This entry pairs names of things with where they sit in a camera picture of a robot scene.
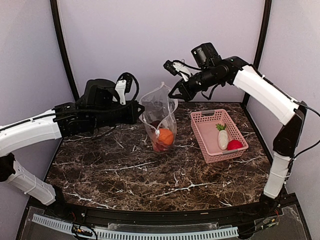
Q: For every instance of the small green radish leaf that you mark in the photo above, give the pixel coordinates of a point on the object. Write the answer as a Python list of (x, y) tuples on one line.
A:
[(220, 127)]

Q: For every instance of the pink plastic basket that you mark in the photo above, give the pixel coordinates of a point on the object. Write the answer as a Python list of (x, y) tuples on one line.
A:
[(203, 124)]

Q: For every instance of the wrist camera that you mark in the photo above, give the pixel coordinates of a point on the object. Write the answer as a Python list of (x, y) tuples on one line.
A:
[(123, 86), (177, 68)]

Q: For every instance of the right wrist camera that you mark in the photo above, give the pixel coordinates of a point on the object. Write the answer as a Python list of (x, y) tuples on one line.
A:
[(177, 68)]

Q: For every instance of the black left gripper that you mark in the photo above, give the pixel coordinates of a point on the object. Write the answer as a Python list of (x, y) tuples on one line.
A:
[(132, 115)]

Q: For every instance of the clear zip top bag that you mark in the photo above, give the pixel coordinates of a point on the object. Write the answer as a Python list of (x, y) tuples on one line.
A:
[(158, 106)]

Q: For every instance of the white slotted cable duct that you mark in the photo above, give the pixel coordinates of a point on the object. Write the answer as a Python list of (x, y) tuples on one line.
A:
[(116, 231)]

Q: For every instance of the red tomato toy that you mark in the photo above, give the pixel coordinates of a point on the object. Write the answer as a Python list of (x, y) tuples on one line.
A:
[(234, 145)]

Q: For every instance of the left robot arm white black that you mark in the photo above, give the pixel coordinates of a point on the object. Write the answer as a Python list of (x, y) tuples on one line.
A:
[(21, 134)]

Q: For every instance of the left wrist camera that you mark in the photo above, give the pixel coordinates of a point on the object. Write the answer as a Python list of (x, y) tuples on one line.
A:
[(123, 86)]

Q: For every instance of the red round fruit toy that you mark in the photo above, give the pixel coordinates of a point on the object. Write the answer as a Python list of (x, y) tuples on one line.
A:
[(157, 147)]

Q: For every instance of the black front rail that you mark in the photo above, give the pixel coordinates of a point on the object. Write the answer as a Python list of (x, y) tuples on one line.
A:
[(227, 215)]

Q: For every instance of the orange fruit toy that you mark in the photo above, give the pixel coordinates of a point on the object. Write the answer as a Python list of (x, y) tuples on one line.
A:
[(166, 136)]

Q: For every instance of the wrinkled white radish toy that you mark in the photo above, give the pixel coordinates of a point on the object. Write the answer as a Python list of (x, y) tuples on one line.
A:
[(223, 139)]

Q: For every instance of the right black frame post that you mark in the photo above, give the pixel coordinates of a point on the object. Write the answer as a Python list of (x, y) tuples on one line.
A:
[(263, 32)]

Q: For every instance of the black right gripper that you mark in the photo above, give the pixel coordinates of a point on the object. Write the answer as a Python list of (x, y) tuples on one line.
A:
[(187, 93)]

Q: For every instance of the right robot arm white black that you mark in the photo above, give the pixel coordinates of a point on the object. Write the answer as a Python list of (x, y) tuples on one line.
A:
[(213, 71)]

